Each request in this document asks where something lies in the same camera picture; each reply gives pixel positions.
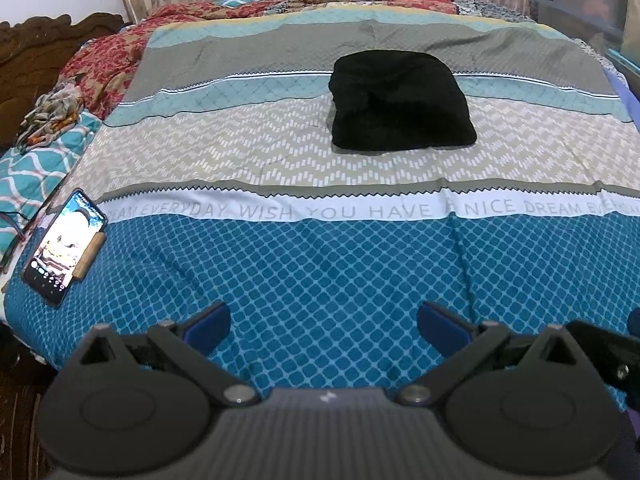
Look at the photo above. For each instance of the crumpled multicolour cloth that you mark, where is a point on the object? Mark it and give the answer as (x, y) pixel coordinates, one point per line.
(50, 112)

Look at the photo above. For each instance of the red floral blanket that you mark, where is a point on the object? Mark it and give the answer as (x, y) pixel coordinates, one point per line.
(105, 65)

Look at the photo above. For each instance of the black white patterned cloth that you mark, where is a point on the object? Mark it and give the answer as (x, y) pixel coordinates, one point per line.
(495, 9)

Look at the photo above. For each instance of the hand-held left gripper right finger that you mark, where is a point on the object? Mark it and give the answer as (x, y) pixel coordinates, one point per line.
(440, 325)

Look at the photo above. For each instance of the black smartphone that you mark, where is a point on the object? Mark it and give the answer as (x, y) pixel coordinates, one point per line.
(62, 245)

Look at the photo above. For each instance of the patterned teal grey bedspread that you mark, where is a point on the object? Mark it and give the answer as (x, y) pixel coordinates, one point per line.
(320, 260)

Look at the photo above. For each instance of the clear plastic storage bin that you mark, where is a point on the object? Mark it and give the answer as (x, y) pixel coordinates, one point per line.
(585, 5)

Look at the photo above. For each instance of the black pants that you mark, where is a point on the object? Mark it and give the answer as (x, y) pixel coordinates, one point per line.
(400, 100)

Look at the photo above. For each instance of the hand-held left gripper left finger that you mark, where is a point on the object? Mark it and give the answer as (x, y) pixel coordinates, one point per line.
(210, 325)

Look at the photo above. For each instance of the small wooden stick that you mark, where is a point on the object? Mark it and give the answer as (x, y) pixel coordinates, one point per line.
(91, 255)

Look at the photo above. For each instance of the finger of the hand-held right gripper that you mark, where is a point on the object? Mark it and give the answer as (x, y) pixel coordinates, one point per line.
(615, 355)

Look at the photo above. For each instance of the teal white wavy pillow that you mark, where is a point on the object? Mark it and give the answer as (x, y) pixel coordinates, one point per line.
(35, 175)

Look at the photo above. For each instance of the purple floor mat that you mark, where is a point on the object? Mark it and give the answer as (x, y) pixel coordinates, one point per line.
(634, 427)

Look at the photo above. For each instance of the dark carved wooden headboard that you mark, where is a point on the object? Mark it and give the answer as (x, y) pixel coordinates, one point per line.
(35, 55)

